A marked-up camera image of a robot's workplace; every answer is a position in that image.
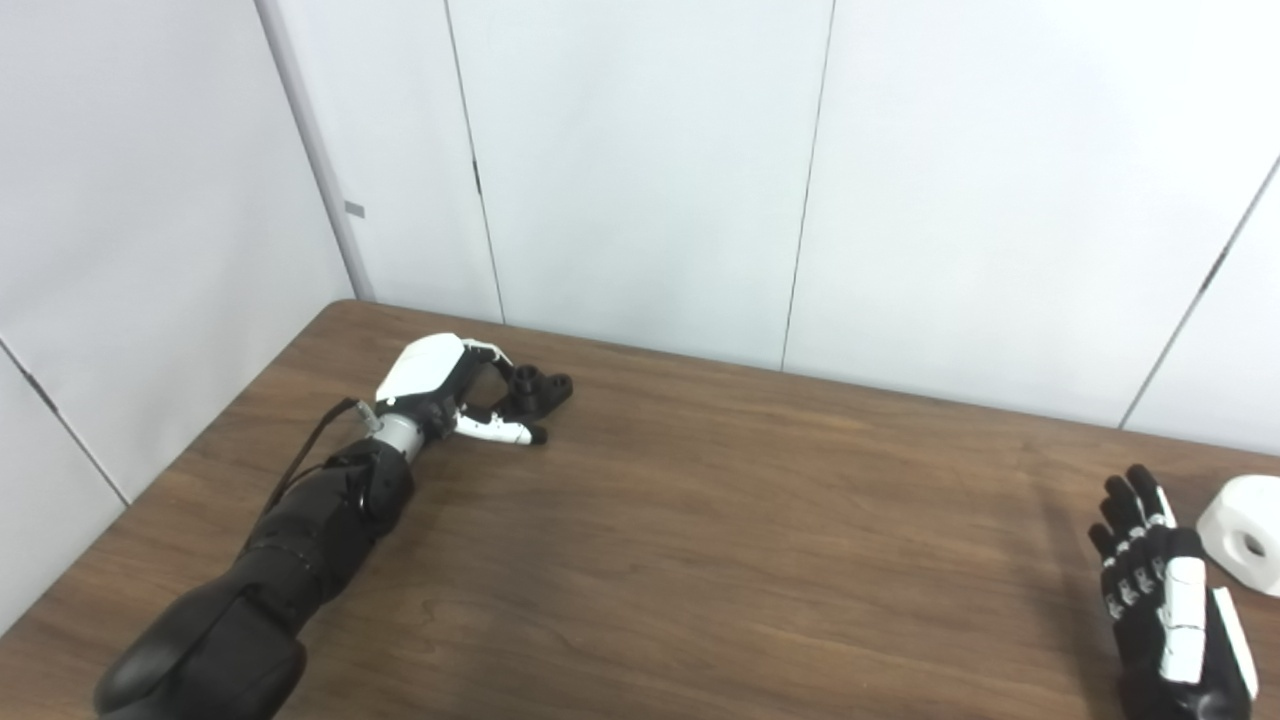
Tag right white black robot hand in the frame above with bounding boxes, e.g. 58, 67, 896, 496
1088, 464, 1261, 720

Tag black plastic holder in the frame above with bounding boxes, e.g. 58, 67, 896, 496
470, 364, 575, 421

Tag round white plastic piece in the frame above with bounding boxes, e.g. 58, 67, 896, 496
1196, 475, 1280, 599

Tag grey wall corner post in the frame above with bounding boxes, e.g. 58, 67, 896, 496
255, 0, 379, 302

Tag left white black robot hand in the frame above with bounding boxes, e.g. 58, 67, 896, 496
375, 333, 549, 448

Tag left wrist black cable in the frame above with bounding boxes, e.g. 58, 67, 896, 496
255, 398, 383, 523

